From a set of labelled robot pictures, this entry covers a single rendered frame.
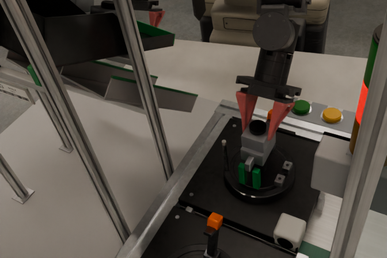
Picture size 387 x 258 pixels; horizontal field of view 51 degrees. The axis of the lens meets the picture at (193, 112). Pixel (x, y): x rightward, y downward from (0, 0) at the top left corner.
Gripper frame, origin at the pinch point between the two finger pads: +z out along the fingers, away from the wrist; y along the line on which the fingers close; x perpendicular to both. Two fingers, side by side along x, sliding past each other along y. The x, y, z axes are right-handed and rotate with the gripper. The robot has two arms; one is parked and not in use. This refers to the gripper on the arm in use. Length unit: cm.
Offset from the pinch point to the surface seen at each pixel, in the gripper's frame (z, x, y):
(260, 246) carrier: 18.6, -3.3, 6.0
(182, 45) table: -11, 51, -47
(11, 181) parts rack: 26, -7, -52
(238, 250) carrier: 19.9, -5.1, 3.0
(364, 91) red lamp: -12.3, -26.1, 17.3
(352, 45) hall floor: -29, 213, -15
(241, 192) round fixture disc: 12.2, 1.4, -0.9
